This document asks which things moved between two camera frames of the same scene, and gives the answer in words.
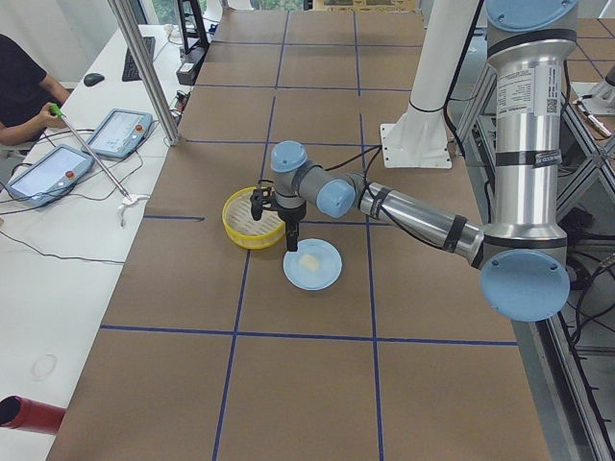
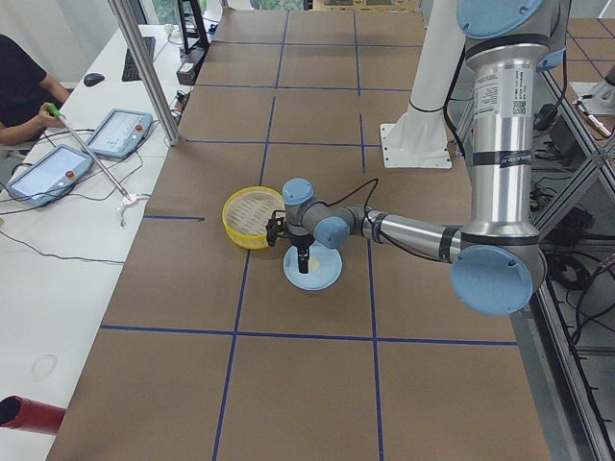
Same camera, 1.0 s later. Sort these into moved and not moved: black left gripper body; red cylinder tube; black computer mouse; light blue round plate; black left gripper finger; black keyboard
Moved: black left gripper finger; black left gripper body
Not moved: red cylinder tube; black keyboard; black computer mouse; light blue round plate
